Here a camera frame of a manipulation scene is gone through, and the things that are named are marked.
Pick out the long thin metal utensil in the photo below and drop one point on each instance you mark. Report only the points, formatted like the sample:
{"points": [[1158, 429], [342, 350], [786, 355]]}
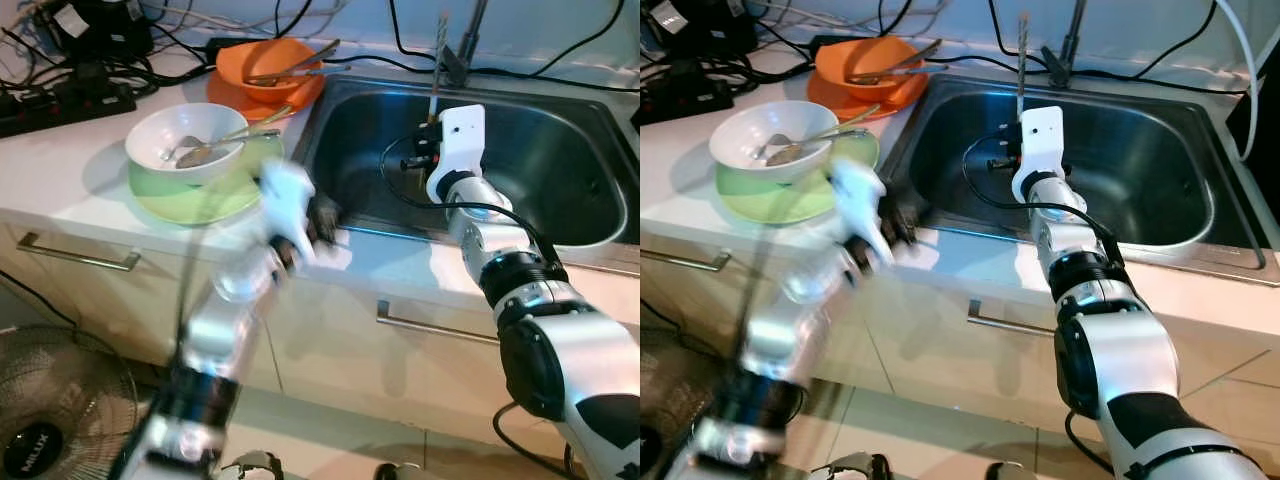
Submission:
{"points": [[435, 90], [1020, 90]]}

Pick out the silver metal spoon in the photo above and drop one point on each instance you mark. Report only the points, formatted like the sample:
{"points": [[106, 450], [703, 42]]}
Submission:
{"points": [[195, 157], [785, 155], [185, 143], [772, 142]]}

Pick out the white ribbed bowl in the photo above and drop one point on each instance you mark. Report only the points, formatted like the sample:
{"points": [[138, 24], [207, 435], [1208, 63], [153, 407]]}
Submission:
{"points": [[735, 135], [150, 135]]}

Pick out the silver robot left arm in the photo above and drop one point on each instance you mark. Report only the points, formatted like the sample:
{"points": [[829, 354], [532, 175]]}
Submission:
{"points": [[780, 330], [215, 330]]}

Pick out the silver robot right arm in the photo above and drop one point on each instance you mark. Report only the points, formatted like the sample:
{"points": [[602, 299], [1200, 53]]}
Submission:
{"points": [[1130, 350], [560, 340]]}

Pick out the dark metal faucet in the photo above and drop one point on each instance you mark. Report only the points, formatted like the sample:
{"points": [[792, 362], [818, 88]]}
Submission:
{"points": [[1058, 62], [462, 60]]}

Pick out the orange plate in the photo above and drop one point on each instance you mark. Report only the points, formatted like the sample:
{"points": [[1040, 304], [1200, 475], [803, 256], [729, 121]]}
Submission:
{"points": [[300, 106], [900, 104]]}

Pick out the silver metal utensil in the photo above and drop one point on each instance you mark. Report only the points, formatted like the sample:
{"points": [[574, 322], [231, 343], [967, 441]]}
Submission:
{"points": [[895, 58], [300, 73], [295, 60], [900, 72]]}

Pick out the stainless steel sink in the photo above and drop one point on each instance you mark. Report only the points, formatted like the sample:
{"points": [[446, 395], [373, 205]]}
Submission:
{"points": [[560, 150], [1150, 150]]}

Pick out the light green plate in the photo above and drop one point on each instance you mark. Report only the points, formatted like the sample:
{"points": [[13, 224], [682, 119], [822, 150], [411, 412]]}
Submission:
{"points": [[760, 203], [170, 205]]}

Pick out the cream sink counter cabinet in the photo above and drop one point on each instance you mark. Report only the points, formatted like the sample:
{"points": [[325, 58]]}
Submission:
{"points": [[400, 370], [950, 380]]}

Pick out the orange bowl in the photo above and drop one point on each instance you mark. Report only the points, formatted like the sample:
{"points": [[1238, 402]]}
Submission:
{"points": [[240, 62], [845, 60]]}

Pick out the black power strip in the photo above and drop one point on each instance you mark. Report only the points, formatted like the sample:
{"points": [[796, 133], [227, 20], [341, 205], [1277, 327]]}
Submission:
{"points": [[60, 105], [690, 105]]}

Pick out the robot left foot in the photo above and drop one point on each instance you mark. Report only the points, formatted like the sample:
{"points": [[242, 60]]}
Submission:
{"points": [[250, 468], [850, 468]]}

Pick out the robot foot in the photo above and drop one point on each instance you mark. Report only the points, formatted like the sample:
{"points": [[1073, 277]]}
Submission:
{"points": [[250, 468], [397, 472], [1008, 473], [850, 468]]}

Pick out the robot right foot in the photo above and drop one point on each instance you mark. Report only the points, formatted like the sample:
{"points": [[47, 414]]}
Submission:
{"points": [[1008, 473], [397, 472]]}

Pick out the black power adapter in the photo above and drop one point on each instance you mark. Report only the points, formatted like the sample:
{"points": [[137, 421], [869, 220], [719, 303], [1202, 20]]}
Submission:
{"points": [[710, 30], [100, 35]]}

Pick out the black floor fan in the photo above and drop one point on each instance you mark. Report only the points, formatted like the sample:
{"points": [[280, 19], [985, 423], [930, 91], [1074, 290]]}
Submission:
{"points": [[40, 445], [665, 385]]}

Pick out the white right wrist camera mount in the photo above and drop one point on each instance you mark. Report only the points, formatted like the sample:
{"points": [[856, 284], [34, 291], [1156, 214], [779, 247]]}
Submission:
{"points": [[460, 145], [1040, 145]]}

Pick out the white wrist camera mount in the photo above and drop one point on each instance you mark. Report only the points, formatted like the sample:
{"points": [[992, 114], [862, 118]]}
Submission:
{"points": [[460, 145], [860, 200], [1040, 145], [285, 200]]}

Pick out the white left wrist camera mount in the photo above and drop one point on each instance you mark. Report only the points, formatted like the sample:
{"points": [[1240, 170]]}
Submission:
{"points": [[860, 200], [285, 200]]}

